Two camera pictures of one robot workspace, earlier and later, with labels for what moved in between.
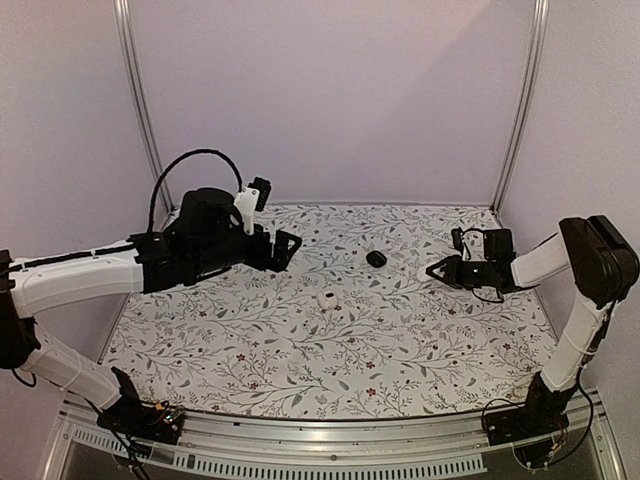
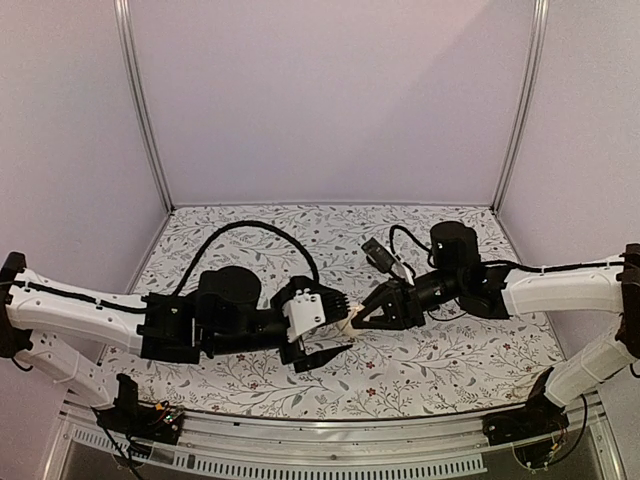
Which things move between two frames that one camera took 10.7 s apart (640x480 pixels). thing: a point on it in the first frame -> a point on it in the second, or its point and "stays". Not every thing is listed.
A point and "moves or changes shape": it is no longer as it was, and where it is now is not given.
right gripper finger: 451,266 -> 383,293
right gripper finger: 448,278 -> 374,323
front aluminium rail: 213,443 stays
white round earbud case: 327,299 moves or changes shape
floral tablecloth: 355,327 stays
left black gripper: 281,257 -> 308,362
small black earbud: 250,198 -> 304,311
